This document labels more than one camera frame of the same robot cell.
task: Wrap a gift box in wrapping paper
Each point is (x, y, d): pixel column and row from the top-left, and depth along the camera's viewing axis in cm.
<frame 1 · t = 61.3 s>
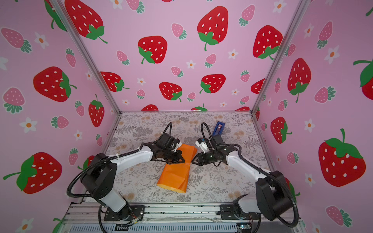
left hand: (186, 161, 84), fingers closed
right hand: (193, 163, 80), fingers open
orange wrapping paper sheet: (175, 176, 80), point 9 cm above the table
blue tape dispenser: (218, 128, 104), point 7 cm above the table

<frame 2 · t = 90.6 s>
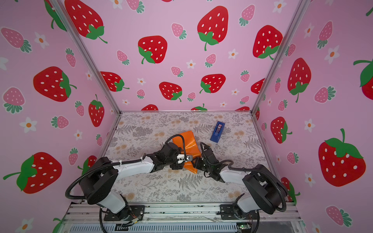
left hand: (183, 154, 89), fingers open
right hand: (190, 163, 88), fingers open
orange wrapping paper sheet: (192, 150, 94), point 6 cm above the table
the other named things where they were.

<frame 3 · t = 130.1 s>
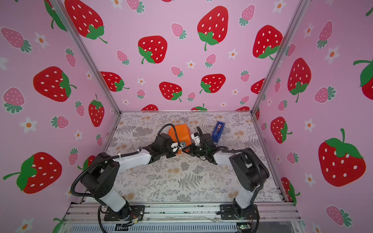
left hand: (177, 144, 93), fingers open
right hand: (179, 152, 86), fingers closed
orange wrapping paper sheet: (183, 133, 102), point 7 cm above the table
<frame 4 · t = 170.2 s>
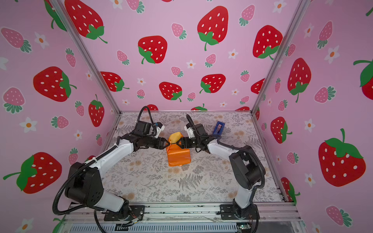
left hand: (167, 142, 86), fingers open
right hand: (178, 144, 89), fingers open
orange wrapping paper sheet: (178, 157, 88), point 8 cm above the table
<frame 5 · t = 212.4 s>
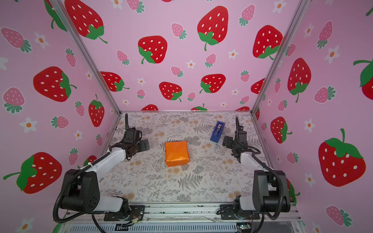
left hand: (141, 144, 92), fingers open
right hand: (230, 139, 92), fingers open
